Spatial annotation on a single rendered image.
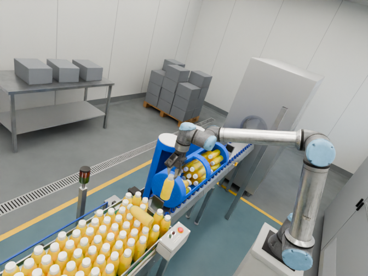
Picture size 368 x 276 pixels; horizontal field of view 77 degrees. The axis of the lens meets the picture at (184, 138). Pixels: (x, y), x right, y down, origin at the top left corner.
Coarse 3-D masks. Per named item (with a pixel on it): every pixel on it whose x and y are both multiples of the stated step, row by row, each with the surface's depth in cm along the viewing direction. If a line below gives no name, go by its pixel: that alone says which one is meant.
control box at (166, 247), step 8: (176, 224) 148; (168, 232) 141; (176, 232) 142; (184, 232) 144; (160, 240) 134; (168, 240) 136; (176, 240) 137; (184, 240) 144; (160, 248) 136; (168, 248) 132; (176, 248) 137; (168, 256) 134
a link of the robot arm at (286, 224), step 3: (291, 213) 147; (288, 216) 146; (291, 216) 143; (288, 219) 144; (285, 222) 146; (288, 222) 143; (282, 225) 149; (285, 225) 144; (288, 225) 142; (279, 228) 152; (282, 228) 147; (285, 228) 142; (279, 231) 150; (282, 231) 145; (279, 234) 148; (282, 234) 142; (279, 237) 148
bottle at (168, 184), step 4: (168, 180) 146; (172, 180) 147; (164, 184) 148; (168, 184) 146; (172, 184) 147; (164, 188) 148; (168, 188) 147; (172, 188) 151; (164, 192) 149; (168, 192) 149; (160, 196) 153; (164, 196) 151; (168, 196) 151
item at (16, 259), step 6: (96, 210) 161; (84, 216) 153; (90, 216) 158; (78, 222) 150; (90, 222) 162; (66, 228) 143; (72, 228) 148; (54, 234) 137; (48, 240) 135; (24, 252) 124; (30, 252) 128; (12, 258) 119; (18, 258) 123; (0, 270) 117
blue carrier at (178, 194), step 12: (216, 144) 232; (192, 156) 201; (228, 156) 234; (156, 180) 176; (180, 180) 168; (204, 180) 195; (156, 192) 179; (180, 192) 165; (192, 192) 182; (168, 204) 175
